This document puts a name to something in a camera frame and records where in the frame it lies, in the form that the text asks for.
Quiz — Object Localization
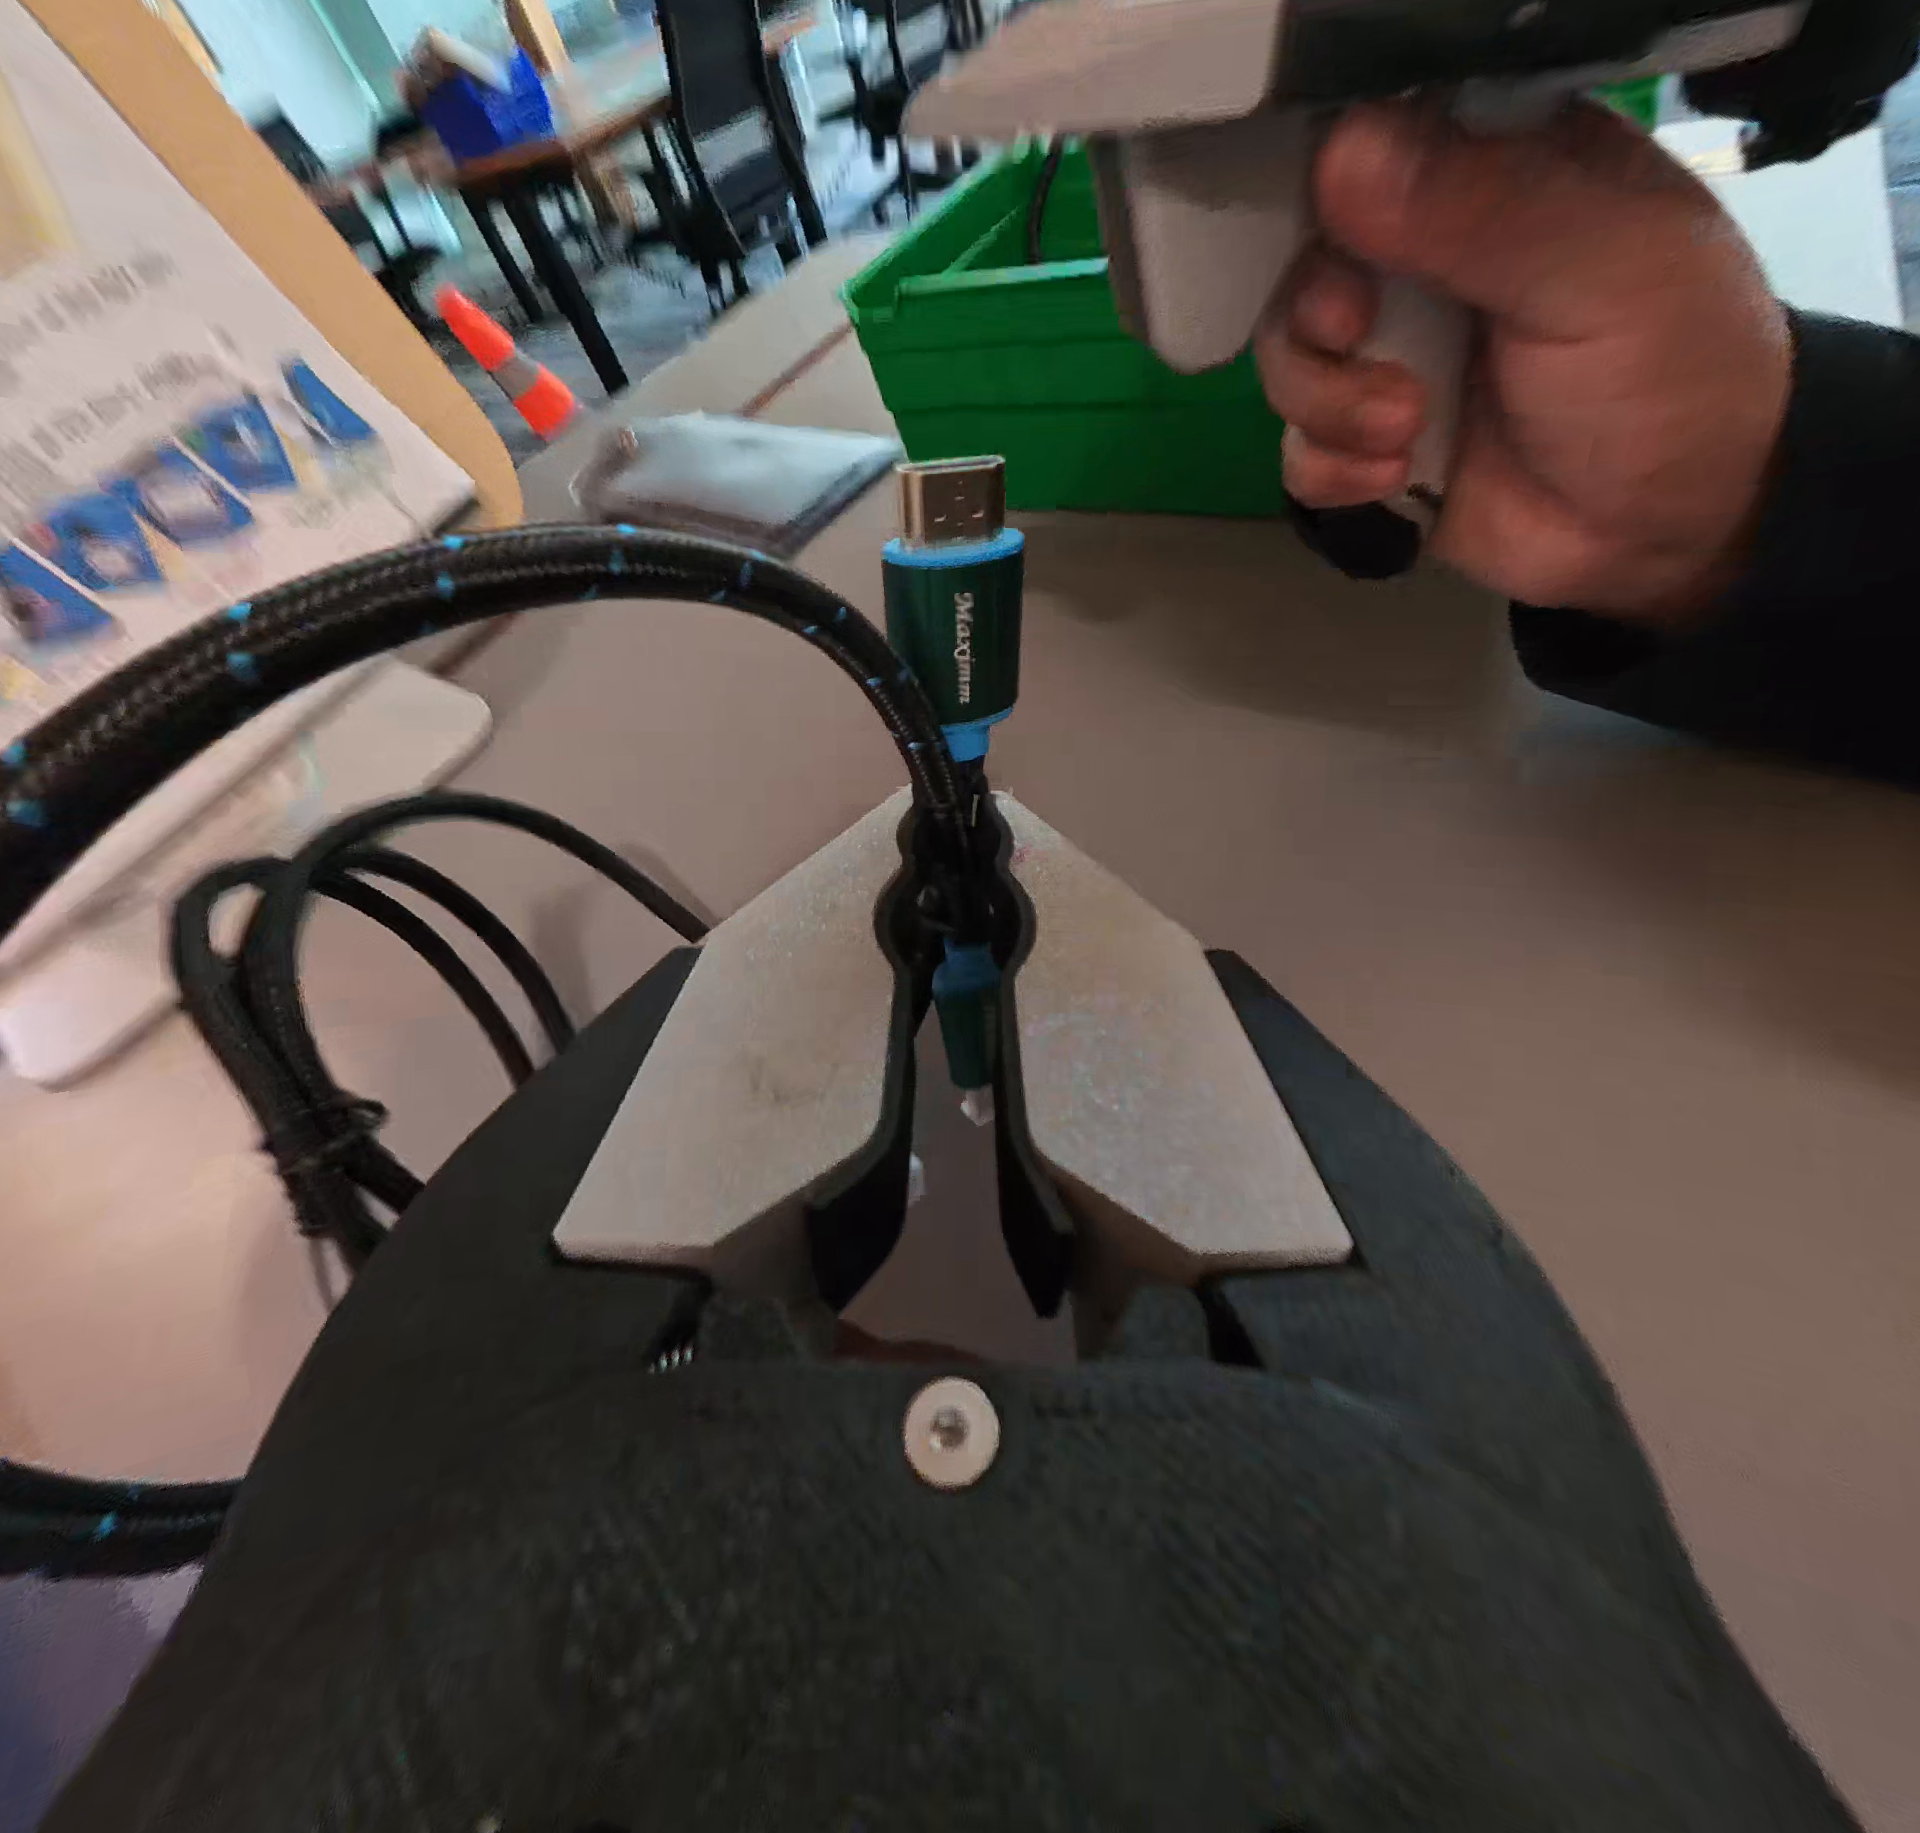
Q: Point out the black office chair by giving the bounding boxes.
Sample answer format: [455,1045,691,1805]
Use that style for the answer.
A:
[646,0,829,310]
[838,0,968,224]

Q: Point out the small blue bin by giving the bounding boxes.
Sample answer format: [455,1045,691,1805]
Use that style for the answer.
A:
[412,41,557,163]

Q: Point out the person's right hand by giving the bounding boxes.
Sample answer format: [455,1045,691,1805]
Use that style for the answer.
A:
[1251,101,1799,630]

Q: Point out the orange traffic cone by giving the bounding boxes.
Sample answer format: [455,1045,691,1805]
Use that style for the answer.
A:
[434,285,584,440]

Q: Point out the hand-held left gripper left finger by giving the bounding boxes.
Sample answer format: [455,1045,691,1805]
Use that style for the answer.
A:
[556,796,918,1301]

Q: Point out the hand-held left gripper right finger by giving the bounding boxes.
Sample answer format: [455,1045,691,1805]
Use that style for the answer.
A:
[993,796,1353,1317]

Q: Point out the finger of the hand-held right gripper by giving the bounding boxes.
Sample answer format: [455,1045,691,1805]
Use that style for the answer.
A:
[900,0,1300,144]

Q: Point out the silver foil pouch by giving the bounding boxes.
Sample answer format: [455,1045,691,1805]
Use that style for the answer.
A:
[574,411,904,559]

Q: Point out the green plastic bin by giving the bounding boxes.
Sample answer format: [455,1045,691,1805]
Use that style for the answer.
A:
[840,76,1668,519]

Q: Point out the person's right forearm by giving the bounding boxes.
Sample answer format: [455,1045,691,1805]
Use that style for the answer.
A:
[1506,308,1920,789]

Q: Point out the printed instruction sheet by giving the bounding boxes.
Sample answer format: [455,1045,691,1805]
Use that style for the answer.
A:
[0,0,480,755]

